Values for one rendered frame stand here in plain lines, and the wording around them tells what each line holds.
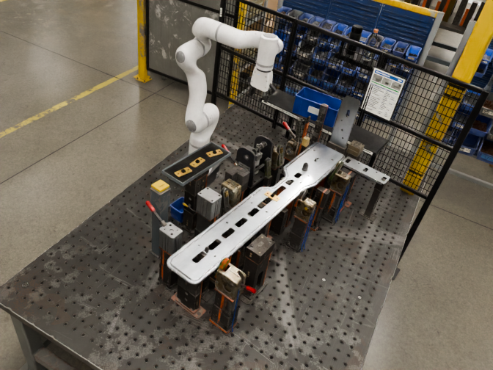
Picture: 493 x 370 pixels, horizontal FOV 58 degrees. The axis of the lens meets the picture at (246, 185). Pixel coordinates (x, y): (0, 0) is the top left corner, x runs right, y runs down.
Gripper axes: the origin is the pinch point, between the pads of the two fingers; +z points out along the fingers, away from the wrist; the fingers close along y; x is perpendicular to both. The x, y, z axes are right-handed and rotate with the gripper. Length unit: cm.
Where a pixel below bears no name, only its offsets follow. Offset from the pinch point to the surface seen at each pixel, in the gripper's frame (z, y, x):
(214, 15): 45, -171, 175
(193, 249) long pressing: 45, 20, -67
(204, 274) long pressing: 45, 33, -75
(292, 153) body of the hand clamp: 46, 11, 33
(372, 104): 23, 31, 90
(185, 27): 66, -204, 169
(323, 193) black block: 46, 43, 14
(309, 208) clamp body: 41, 46, -8
